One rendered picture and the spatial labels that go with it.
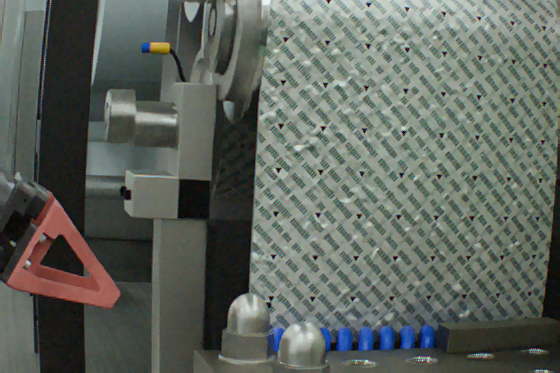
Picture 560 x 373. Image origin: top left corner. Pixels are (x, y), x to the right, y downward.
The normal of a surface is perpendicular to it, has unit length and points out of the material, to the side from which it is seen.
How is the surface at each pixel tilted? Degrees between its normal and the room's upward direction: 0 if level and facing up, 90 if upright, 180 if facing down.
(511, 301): 90
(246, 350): 90
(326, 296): 90
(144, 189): 90
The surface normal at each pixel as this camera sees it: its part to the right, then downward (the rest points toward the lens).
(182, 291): 0.24, 0.07
